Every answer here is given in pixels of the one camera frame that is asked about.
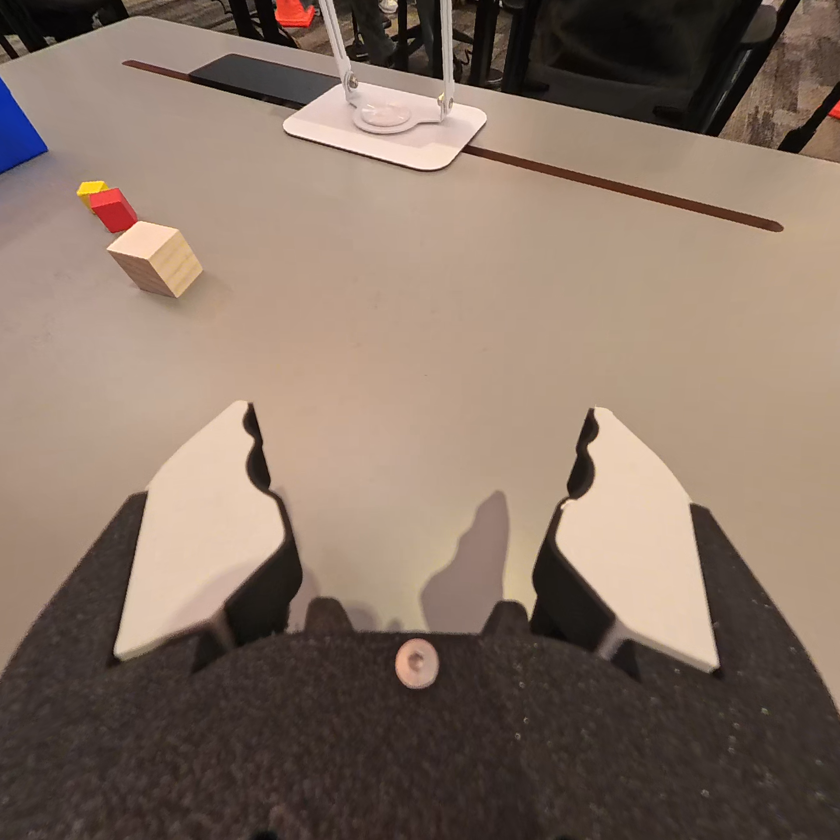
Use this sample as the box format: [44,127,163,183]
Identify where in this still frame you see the black stand leg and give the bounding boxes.
[777,85,840,155]

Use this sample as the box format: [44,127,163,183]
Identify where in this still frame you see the blue plastic bin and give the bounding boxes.
[0,77,49,175]

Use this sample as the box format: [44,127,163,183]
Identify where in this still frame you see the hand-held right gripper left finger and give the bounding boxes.
[113,400,304,662]

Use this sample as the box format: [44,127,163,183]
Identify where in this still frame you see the red wooden cube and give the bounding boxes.
[90,188,139,234]

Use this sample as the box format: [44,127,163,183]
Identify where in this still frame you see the black office chair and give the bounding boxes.
[502,0,802,135]

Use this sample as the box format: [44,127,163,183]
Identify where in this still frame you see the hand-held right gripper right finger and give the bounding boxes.
[530,407,721,676]

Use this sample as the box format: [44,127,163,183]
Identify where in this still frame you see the large natural wooden cube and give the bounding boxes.
[107,221,203,299]

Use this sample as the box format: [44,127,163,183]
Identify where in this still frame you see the white mount plate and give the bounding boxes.
[283,0,488,172]

